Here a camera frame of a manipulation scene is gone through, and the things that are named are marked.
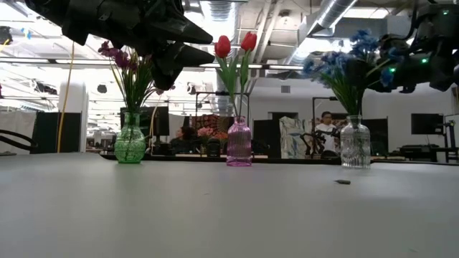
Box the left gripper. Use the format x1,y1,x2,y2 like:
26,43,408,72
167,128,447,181
85,0,216,91

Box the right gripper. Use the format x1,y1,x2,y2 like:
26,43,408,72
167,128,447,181
369,34,459,95

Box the large-blossom blue flower bunch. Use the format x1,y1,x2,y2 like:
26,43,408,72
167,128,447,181
344,28,408,118

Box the red artificial tulip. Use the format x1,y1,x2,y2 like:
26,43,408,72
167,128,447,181
214,34,240,119
236,31,258,119

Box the purple artificial flower bunch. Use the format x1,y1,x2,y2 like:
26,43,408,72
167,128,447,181
125,49,176,115
98,40,151,115

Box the pink background flowers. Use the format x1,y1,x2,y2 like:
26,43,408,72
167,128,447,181
197,127,230,143

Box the clear ribbed glass vase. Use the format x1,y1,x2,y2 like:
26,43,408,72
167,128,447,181
339,115,372,169

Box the green glass vase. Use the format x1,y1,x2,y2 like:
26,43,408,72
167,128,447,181
113,112,147,165

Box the pink ribbed glass vase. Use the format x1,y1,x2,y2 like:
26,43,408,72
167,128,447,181
226,116,253,168

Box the small-blossom blue flower bunch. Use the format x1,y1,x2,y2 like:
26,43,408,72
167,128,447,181
303,49,363,116

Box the black computer monitor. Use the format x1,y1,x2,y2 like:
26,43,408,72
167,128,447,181
410,113,445,135

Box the black partition panel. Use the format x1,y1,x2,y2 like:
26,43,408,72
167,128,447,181
369,118,389,156
252,119,283,158
30,112,82,154

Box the dark patterned tapestry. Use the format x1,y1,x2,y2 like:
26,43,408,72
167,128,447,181
193,113,236,133

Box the person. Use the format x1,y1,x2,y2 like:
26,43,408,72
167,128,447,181
314,110,340,158
170,125,199,155

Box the black office desk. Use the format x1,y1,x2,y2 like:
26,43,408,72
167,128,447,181
398,143,459,163

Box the white whiteboard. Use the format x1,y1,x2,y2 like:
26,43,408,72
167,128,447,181
444,113,459,146

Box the white and blue cloth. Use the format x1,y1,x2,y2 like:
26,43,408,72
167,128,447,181
278,115,313,159

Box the white curtain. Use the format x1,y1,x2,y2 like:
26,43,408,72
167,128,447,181
0,110,37,155

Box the ribbed ceiling air duct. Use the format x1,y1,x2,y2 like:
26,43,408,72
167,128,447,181
204,0,240,114

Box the silver ceiling air duct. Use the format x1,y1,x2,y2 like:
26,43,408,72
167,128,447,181
285,0,359,67

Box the yellow hanging cable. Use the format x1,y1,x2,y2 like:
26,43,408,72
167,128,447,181
56,41,75,153

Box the black looped cable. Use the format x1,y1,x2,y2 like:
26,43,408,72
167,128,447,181
0,128,39,151

